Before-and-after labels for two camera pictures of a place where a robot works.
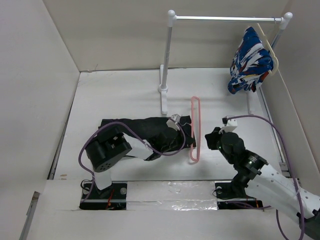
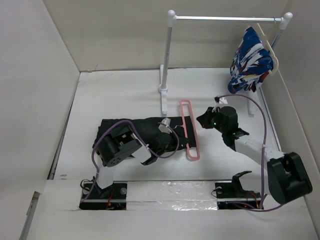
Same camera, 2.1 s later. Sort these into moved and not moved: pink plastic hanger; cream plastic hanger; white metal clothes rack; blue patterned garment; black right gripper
Moved: black right gripper; pink plastic hanger
Not moved: white metal clothes rack; cream plastic hanger; blue patterned garment
